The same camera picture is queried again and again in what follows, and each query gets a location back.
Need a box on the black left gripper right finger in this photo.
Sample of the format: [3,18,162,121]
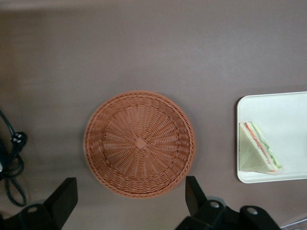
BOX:
[175,176,241,230]

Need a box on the round brown wicker basket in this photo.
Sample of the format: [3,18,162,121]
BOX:
[83,90,197,199]

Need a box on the triangular sandwich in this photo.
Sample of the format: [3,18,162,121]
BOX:
[238,121,283,175]

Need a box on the black power cable with plug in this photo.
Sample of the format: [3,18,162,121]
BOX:
[0,109,28,207]

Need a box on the cream plastic tray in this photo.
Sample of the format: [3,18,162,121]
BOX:
[236,91,307,184]

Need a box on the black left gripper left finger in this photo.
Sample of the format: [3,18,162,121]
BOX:
[14,177,78,230]

